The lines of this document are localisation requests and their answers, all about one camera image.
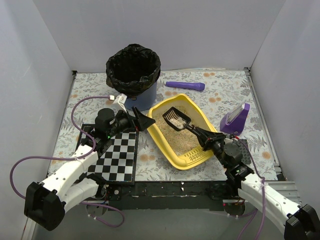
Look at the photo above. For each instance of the purple flashlight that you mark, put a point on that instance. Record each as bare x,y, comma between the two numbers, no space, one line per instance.
197,86

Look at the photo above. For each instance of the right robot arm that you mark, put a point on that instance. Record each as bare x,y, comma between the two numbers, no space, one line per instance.
294,221

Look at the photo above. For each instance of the blue trash bin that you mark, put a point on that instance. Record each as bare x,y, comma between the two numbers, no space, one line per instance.
144,101

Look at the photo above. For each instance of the cat litter granules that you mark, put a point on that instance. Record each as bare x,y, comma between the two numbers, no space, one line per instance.
180,141

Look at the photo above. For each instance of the black trash bag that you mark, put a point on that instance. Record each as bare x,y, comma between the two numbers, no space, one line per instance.
133,70

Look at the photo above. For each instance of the yellow litter box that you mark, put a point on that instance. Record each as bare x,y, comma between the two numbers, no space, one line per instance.
195,156

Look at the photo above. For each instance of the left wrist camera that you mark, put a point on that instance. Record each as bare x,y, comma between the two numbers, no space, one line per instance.
118,102

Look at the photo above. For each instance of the black white chessboard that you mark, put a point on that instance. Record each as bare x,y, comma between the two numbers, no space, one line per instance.
118,164

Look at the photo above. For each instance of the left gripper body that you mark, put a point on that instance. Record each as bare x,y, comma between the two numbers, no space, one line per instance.
133,121

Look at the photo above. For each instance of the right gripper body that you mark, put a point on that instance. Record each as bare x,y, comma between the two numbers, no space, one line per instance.
210,139

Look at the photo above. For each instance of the black litter scoop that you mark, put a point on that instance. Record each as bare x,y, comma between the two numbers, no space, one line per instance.
178,120

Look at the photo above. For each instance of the grey lego baseplate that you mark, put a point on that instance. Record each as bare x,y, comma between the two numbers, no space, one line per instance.
243,147

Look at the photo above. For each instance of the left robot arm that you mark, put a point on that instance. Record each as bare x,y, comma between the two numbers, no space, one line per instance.
47,202

